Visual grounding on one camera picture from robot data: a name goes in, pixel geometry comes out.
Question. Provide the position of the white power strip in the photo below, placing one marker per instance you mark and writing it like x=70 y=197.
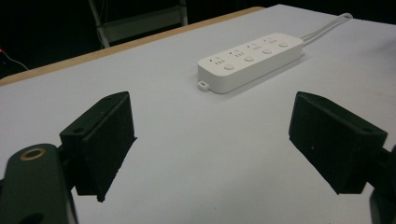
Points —
x=249 y=62

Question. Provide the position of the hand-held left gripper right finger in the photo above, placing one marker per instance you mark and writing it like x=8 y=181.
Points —
x=330 y=140

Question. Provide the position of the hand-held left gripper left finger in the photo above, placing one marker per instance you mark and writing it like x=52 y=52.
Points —
x=102 y=146

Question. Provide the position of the metal stand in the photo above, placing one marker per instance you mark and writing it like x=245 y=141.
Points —
x=137 y=21

